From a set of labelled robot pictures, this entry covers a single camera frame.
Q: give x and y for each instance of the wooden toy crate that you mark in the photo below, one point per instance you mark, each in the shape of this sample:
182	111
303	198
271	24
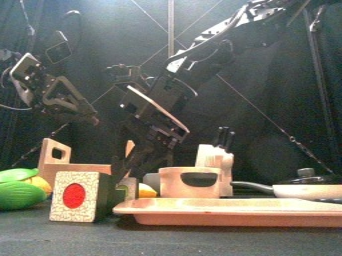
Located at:
48	166

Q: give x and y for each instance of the pink plastic tray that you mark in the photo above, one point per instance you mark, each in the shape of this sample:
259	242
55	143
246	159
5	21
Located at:
231	210

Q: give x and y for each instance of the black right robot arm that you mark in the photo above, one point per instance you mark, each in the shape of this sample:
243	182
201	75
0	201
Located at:
249	23

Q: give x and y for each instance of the vertical metal frame pole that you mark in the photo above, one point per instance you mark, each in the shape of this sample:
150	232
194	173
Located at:
171	30

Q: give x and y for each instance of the white sushi roll red centre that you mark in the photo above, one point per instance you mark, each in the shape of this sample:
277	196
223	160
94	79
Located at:
74	196

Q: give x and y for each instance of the black frame post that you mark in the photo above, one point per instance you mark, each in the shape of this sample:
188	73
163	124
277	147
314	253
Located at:
319	83

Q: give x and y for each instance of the white toy frying pan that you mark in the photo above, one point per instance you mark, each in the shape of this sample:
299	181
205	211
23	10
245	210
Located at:
307	191

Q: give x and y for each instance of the toy corn in green husk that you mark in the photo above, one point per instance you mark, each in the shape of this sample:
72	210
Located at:
17	195

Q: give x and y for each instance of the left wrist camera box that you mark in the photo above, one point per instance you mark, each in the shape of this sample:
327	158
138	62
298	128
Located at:
59	50

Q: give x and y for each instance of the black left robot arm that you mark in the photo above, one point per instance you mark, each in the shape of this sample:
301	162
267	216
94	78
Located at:
72	23

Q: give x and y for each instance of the white sushi piece green centre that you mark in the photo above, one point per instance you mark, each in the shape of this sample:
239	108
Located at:
128	190

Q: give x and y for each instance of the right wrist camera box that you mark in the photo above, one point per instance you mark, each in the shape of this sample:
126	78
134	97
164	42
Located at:
127	75

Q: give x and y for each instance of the yellow toy lemon wedge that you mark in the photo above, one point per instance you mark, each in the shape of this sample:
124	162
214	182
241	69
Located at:
147	191

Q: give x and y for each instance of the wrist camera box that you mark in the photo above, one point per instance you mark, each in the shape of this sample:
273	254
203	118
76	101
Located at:
59	50
127	75

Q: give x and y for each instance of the black pan lid grey knob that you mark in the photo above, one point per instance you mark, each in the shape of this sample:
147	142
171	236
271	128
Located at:
307	178

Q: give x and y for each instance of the white toy knife block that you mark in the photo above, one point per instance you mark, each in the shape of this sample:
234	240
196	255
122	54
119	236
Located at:
221	163

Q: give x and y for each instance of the grey toy block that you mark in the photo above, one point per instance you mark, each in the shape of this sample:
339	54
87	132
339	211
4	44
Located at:
154	180

